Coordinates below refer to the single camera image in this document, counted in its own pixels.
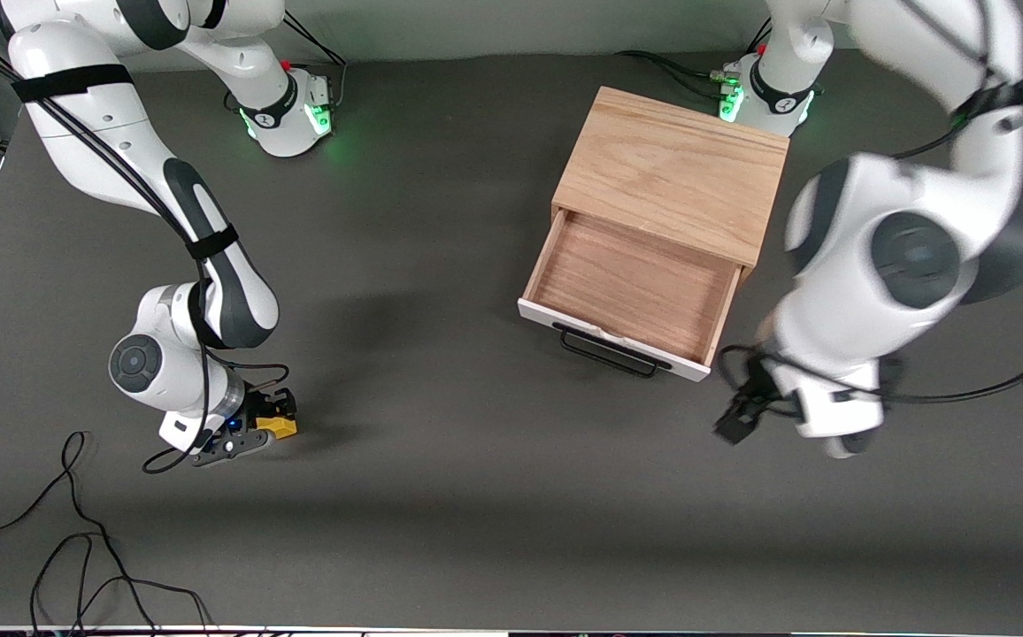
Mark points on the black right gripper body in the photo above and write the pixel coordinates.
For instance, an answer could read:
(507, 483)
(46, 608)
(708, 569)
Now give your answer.
(257, 405)

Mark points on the yellow cube block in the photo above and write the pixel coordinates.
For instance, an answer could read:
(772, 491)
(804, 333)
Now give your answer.
(278, 428)

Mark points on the wooden drawer with white front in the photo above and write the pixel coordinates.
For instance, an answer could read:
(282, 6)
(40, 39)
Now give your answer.
(631, 283)

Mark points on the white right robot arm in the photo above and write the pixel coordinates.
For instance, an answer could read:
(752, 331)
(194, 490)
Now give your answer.
(113, 133)

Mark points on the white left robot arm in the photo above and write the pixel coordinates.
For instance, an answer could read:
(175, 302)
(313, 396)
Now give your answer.
(839, 292)

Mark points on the wooden drawer cabinet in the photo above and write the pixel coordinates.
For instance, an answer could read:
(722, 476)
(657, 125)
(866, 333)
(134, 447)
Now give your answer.
(671, 168)

